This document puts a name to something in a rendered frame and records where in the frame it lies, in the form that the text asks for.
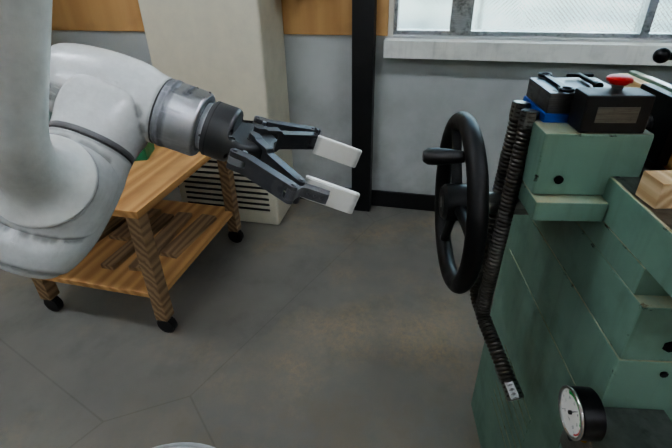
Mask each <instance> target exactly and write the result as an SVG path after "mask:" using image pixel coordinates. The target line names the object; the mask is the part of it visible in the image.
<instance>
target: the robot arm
mask: <svg viewBox="0 0 672 448"><path fill-rule="evenodd" d="M52 2H53V0H0V269H2V270H4V271H7V272H10V273H13V274H17V275H20V276H25V277H30V278H36V279H52V278H55V277H57V276H59V275H62V274H66V273H68V272H69V271H71V270H72V269H73V268H74V267H76V266H77V265H78V264H79V263H80V262H81V261H82V260H83V259H84V258H85V257H86V256H87V255H88V253H89V252H90V251H91V250H92V248H93V247H94V246H95V244H96V243H97V241H98V240H99V238H100V236H101V235H102V233H103V231H104V229H105V227H106V226H107V224H108V222H109V220H110V218H111V216H112V214H113V212H114V210H115V208H116V206H117V204H118V201H119V199H120V197H121V194H122V192H123V190H124V187H125V184H126V180H127V177H128V174H129V172H130V169H131V167H132V165H133V163H134V161H135V159H136V158H137V157H138V155H139V154H140V153H141V151H142V150H143V149H144V148H145V147H146V146H147V144H148V143H149V142H150V143H153V144H156V145H157V146H160V147H165V148H168V149H171V150H174V151H177V152H180V153H183V154H186V155H189V156H194V155H196V154H197V153H198V152H199V151H200V152H201V154H202V155H205V156H208V157H211V158H213V159H216V160H219V161H223V162H224V161H227V164H226V168H228V169H230V170H232V171H235V172H237V173H240V174H242V175H243V176H245V177H246V178H248V179H249V180H251V181H252V182H254V183H255V184H257V185H258V186H260V187H262V188H263V189H265V190H266V191H268V192H269V193H271V194H272V195H274V196H275V197H277V198H278V199H280V200H281V201H283V202H284V203H286V204H292V203H293V204H297V203H298V202H299V199H300V197H302V198H304V199H307V200H310V201H313V202H316V203H319V204H322V205H325V206H328V207H331V208H334V209H337V210H340V211H342V212H345V213H348V214H352V213H353V210H354V208H355V206H356V203H357V201H358V199H359V197H360V194H359V193H358V192H355V191H353V190H350V189H347V188H344V187H341V186H338V185H335V184H332V183H330V182H327V181H324V180H321V179H318V178H315V177H312V176H309V175H306V178H305V179H304V178H303V177H302V176H301V175H299V174H298V173H297V172H296V171H295V170H293V169H292V168H291V167H290V166H289V165H288V164H286V163H285V162H284V161H283V160H282V159H281V158H279V157H278V156H277V155H276V154H275V153H274V152H277V151H278V150H279V149H312V150H313V152H312V153H313V154H316V155H319V156H321V157H324V158H327V159H330V160H333V161H336V162H338V163H341V164H344V165H347V166H350V167H353V168H356V165H357V163H358V160H359V158H360V156H361V153H362V150H360V149H357V148H355V147H352V146H349V145H346V144H344V143H341V142H338V141H335V140H332V139H330V138H327V137H324V136H321V135H320V132H321V130H320V129H319V128H316V127H312V126H306V125H300V124H294V123H288V122H282V121H277V120H271V119H267V118H264V117H261V116H255V117H254V120H253V123H246V122H244V120H243V116H244V115H243V111H242V110H241V109H240V108H238V107H235V106H232V105H229V104H226V103H224V102H221V101H218V102H215V96H214V95H213V93H211V92H209V91H206V90H203V89H201V88H199V87H195V86H192V85H189V84H187V83H184V82H183V81H181V80H176V79H173V78H171V77H169V76H167V75H165V74H163V73H162V72H160V71H159V70H158V69H156V68H155V67H153V66H151V65H149V64H147V63H145V62H143V61H140V60H138V59H135V58H132V57H130V56H127V55H124V54H121V53H118V52H114V51H111V50H107V49H103V48H99V47H94V46H89V45H84V44H76V43H57V44H54V45H52V46H51V29H52ZM49 111H50V112H52V116H51V119H50V122H49ZM284 190H285V191H286V193H285V192H284Z"/></svg>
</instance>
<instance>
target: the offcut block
mask: <svg viewBox="0 0 672 448"><path fill-rule="evenodd" d="M635 195H636V196H638V197H639V198H640V199H642V200H643V201H644V202H646V203H647V204H648V205H650V206H651V207H652V208H654V209H672V170H654V171H644V172H643V175H642V177H641V180H640V183H639V185H638V188H637V191H636V193H635Z"/></svg>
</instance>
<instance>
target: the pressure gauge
mask: <svg viewBox="0 0 672 448"><path fill-rule="evenodd" d="M558 408H559V414H560V419H561V422H562V425H563V428H564V430H565V432H566V434H567V435H568V436H569V438H570V439H572V440H573V441H581V442H583V443H586V442H587V441H595V442H600V441H602V440H603V438H604V436H605V434H606V430H607V420H606V413H605V409H604V406H603V403H602V401H601V399H600V397H599V396H598V394H597V393H596V392H595V391H594V390H593V389H592V388H591V387H587V386H569V385H564V386H562V387H561V389H560V391H559V396H558ZM568 410H571V411H576V412H574V413H572V415H570V414H568Z"/></svg>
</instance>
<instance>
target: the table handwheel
mask: <svg viewBox="0 0 672 448"><path fill-rule="evenodd" d="M462 142H463V148H464V154H465V163H466V177H467V184H462V163H456V164H447V165H437V171H436V183H435V235H436V246H437V254H438V261H439V266H440V270H441V274H442V277H443V280H444V282H445V284H446V286H447V287H448V288H449V289H450V290H451V291H452V292H454V293H457V294H462V293H466V292H467V291H469V290H470V289H471V288H472V286H473V285H474V284H475V282H476V280H477V278H478V275H479V272H480V269H481V266H482V262H483V258H484V253H485V247H486V241H487V232H488V221H489V214H497V212H498V209H499V207H498V206H499V205H500V203H499V202H500V201H501V200H500V198H501V197H502V196H501V194H500V193H496V192H489V174H488V163H487V155H486V149H485V144H484V140H483V136H482V132H481V129H480V127H479V125H478V123H477V121H476V119H475V118H474V117H473V116H472V115H471V114H470V113H468V112H464V111H460V112H457V113H455V114H454V115H452V116H451V117H450V119H449V120H448V122H447V124H446V126H445V129H444V132H443V135H442V139H441V144H440V148H447V149H454V150H460V151H462ZM514 215H529V214H528V213H527V211H526V209H525V208H524V206H523V205H522V203H521V201H520V200H519V198H518V199H517V203H516V207H515V211H514ZM456 221H459V223H460V226H461V228H462V231H463V234H464V237H465V239H464V247H463V253H462V258H461V263H460V266H459V270H457V267H456V264H455V260H454V255H453V250H452V242H451V232H452V229H453V226H454V224H455V222H456Z"/></svg>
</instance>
